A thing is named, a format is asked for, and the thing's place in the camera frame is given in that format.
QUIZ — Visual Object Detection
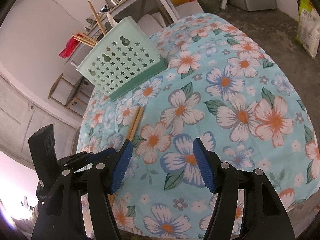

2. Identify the mint green utensil basket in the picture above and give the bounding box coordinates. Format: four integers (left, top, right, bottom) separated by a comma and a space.
76, 16, 168, 101

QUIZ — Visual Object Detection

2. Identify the red plastic bag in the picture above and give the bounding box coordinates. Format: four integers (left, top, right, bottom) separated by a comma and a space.
59, 37, 80, 59

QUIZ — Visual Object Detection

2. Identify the wooden chair dark seat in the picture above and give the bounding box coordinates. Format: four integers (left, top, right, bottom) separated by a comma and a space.
48, 73, 94, 118

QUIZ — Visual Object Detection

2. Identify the wooden chopstick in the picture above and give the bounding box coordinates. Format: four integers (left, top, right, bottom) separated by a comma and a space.
72, 34, 96, 48
126, 107, 144, 141
88, 1, 107, 36
73, 31, 98, 46

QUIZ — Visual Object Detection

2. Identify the white sack under table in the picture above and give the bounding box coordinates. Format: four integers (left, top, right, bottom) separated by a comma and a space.
137, 12, 167, 36

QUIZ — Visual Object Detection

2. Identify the white ceramic spoon in basket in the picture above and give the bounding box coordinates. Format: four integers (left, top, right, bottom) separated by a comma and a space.
106, 12, 118, 28

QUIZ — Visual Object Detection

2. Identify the floral blue tablecloth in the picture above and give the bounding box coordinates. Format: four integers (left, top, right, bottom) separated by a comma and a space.
78, 13, 319, 239

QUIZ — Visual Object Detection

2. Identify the green white rice bag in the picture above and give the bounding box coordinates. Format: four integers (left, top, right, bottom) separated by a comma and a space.
296, 0, 319, 59

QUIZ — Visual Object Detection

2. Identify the white long table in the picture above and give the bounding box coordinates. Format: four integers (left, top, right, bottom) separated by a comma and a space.
63, 0, 181, 67

